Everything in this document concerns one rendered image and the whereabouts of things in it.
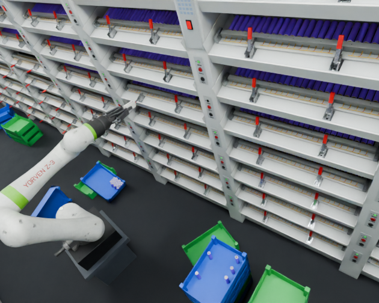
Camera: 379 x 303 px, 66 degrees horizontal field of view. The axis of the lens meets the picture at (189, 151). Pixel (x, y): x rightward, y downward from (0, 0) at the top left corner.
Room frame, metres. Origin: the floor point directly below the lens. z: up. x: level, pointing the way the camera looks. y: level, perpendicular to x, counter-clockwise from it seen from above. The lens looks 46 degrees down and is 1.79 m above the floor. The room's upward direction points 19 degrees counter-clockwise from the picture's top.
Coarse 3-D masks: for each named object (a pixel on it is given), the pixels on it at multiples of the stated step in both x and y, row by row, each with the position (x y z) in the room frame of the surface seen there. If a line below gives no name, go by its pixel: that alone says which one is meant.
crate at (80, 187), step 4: (108, 168) 1.85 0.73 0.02; (112, 168) 1.77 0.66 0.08; (112, 172) 1.76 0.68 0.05; (80, 184) 1.76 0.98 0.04; (76, 188) 1.72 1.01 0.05; (80, 188) 1.75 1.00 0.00; (84, 188) 1.73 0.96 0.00; (88, 188) 1.72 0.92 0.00; (84, 192) 1.69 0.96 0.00; (88, 192) 1.60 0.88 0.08; (92, 192) 1.61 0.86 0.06; (88, 196) 1.60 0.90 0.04; (92, 196) 1.60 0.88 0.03
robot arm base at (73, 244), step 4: (64, 240) 0.97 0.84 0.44; (68, 240) 0.95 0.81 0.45; (72, 240) 0.95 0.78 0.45; (76, 240) 0.95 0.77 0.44; (64, 244) 0.94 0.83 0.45; (68, 244) 0.93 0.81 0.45; (72, 244) 0.93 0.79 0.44; (76, 244) 0.94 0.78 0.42; (80, 244) 0.94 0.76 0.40; (84, 244) 0.93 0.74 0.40; (64, 248) 0.93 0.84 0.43; (68, 248) 0.92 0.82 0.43; (72, 248) 0.92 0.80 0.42; (76, 248) 0.92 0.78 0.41; (56, 252) 0.91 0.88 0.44; (60, 252) 0.91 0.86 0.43; (56, 256) 0.90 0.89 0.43
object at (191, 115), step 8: (128, 80) 1.54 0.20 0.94; (120, 88) 1.49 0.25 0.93; (128, 88) 1.50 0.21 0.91; (120, 96) 1.48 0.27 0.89; (128, 96) 1.45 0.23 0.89; (136, 96) 1.41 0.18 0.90; (160, 96) 1.32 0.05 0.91; (136, 104) 1.40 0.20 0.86; (144, 104) 1.33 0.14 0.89; (152, 104) 1.30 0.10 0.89; (160, 104) 1.27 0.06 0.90; (168, 104) 1.24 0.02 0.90; (184, 104) 1.18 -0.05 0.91; (192, 104) 1.16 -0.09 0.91; (168, 112) 1.20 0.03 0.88; (184, 112) 1.14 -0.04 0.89; (192, 112) 1.11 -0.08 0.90; (200, 112) 1.09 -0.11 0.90; (192, 120) 1.08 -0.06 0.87; (200, 120) 1.05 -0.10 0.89
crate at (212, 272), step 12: (216, 240) 0.71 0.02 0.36; (204, 252) 0.66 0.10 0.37; (216, 252) 0.66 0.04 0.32; (228, 252) 0.64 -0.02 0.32; (240, 252) 0.60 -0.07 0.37; (204, 264) 0.63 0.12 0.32; (216, 264) 0.61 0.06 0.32; (228, 264) 0.59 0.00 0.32; (240, 264) 0.57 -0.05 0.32; (192, 276) 0.58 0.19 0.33; (204, 276) 0.57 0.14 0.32; (216, 276) 0.55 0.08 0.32; (228, 276) 0.53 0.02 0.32; (180, 288) 0.53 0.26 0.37; (192, 288) 0.53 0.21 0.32; (204, 288) 0.51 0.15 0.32; (216, 288) 0.50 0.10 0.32; (228, 288) 0.46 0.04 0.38; (204, 300) 0.46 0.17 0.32; (216, 300) 0.44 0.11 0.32
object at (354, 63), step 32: (224, 32) 0.96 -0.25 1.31; (256, 32) 0.87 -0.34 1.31; (288, 32) 0.81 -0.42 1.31; (320, 32) 0.74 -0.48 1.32; (352, 32) 0.68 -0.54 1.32; (224, 64) 0.91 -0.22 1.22; (256, 64) 0.80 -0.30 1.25; (288, 64) 0.72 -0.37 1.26; (320, 64) 0.66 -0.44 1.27; (352, 64) 0.61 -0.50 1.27
